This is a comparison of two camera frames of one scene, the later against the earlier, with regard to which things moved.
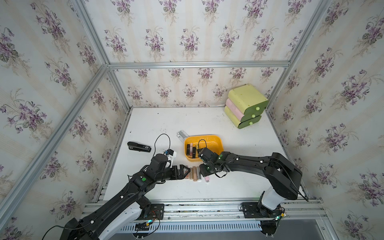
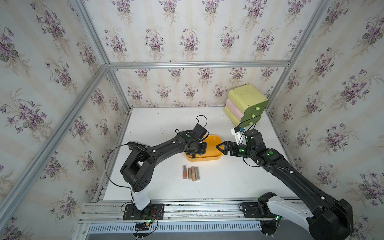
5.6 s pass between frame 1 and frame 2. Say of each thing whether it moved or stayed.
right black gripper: moved
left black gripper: moved
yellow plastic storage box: stayed
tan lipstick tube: stayed
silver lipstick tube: stayed
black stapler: stayed
